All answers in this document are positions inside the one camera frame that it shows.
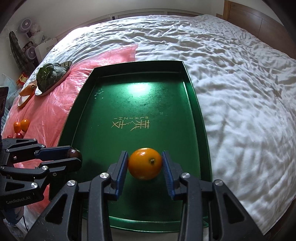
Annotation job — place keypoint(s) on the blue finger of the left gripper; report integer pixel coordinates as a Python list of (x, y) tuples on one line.
[(54, 152), (57, 167)]

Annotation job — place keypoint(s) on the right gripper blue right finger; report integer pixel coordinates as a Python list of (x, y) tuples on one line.
[(228, 219)]

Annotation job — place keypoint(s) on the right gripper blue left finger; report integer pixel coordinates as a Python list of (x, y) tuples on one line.
[(62, 218)]

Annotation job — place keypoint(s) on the dark purple plum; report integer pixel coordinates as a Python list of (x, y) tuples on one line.
[(74, 153)]

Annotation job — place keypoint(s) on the smooth orange with stem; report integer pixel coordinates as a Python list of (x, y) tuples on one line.
[(145, 164)]

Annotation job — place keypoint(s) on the pink plastic sheet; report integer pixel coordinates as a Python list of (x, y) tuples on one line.
[(47, 114)]

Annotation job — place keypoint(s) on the orange oval dish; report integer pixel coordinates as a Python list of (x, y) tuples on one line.
[(23, 100)]

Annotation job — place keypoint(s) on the orange carrot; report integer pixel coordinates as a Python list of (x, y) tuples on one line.
[(28, 90)]

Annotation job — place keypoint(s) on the translucent blue plastic bag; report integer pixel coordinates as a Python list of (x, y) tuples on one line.
[(13, 90)]

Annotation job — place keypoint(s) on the black laptop on floor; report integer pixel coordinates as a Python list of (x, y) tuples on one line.
[(3, 95)]

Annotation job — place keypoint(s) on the red yellow snack bag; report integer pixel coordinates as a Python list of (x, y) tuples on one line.
[(22, 80)]

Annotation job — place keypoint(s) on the green leafy vegetable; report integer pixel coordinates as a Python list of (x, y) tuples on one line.
[(49, 74)]

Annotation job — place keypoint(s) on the plaid scarf hanging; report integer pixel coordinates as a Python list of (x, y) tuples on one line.
[(24, 64)]

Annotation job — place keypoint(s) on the green shallow tray box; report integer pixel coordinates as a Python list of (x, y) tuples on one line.
[(133, 105)]

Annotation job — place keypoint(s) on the grey rimmed white plate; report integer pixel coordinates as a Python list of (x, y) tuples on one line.
[(67, 63)]

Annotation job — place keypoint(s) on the white cardboard box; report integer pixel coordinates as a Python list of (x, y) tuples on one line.
[(44, 48)]

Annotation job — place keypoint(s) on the white bed duvet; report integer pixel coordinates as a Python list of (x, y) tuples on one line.
[(245, 88)]

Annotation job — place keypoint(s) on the wooden headboard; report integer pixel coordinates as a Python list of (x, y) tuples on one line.
[(260, 25)]

